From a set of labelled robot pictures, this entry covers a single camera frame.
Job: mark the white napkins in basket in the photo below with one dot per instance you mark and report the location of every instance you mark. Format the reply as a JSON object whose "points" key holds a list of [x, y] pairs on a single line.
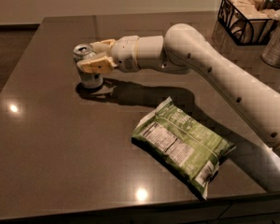
{"points": [[250, 22]]}

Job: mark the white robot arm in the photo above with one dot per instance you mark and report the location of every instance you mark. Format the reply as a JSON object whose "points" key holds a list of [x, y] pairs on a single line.
{"points": [[181, 49]]}

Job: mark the green chip bag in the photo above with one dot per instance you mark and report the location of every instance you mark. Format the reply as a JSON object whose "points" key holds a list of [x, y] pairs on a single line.
{"points": [[183, 144]]}

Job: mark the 7up soda can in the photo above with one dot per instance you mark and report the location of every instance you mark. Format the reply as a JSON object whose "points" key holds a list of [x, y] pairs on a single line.
{"points": [[82, 57]]}

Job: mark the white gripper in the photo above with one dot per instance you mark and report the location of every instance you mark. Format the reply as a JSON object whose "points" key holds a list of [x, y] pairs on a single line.
{"points": [[125, 52]]}

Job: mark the black wire napkin basket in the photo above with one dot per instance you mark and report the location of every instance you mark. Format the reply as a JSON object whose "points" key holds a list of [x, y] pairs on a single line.
{"points": [[223, 17]]}

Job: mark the metal mesh cup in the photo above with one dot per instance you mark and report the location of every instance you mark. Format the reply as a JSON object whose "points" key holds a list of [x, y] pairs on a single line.
{"points": [[271, 54]]}

